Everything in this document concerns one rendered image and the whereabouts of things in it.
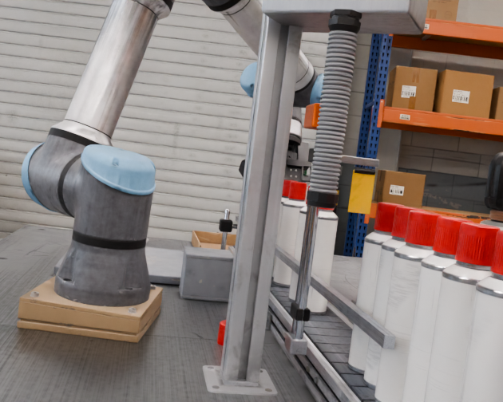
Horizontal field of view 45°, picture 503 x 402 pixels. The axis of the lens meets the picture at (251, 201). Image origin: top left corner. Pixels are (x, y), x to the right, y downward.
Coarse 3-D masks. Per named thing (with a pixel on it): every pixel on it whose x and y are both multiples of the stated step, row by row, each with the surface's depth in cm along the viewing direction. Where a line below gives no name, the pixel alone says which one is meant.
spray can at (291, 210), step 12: (300, 192) 118; (288, 204) 117; (300, 204) 117; (288, 216) 117; (288, 228) 117; (288, 240) 118; (288, 252) 118; (276, 264) 119; (276, 276) 119; (288, 276) 118
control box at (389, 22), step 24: (264, 0) 70; (288, 0) 68; (312, 0) 67; (336, 0) 66; (360, 0) 65; (384, 0) 64; (408, 0) 63; (288, 24) 74; (312, 24) 72; (384, 24) 68; (408, 24) 67
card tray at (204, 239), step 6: (192, 234) 194; (198, 234) 196; (204, 234) 196; (210, 234) 197; (216, 234) 197; (228, 234) 198; (234, 234) 198; (192, 240) 191; (198, 240) 174; (204, 240) 197; (210, 240) 197; (216, 240) 197; (228, 240) 198; (234, 240) 198; (198, 246) 170; (204, 246) 188; (210, 246) 189; (216, 246) 191
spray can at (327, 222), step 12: (324, 216) 97; (336, 216) 99; (324, 228) 97; (336, 228) 99; (324, 240) 98; (324, 252) 98; (312, 264) 98; (324, 264) 98; (324, 276) 98; (312, 288) 98; (312, 300) 98; (324, 300) 99; (312, 312) 98; (324, 312) 99
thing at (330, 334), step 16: (272, 288) 116; (288, 288) 117; (288, 304) 104; (320, 320) 96; (336, 320) 97; (320, 336) 87; (336, 336) 88; (320, 352) 80; (336, 352) 80; (336, 368) 73; (352, 384) 68; (368, 400) 64
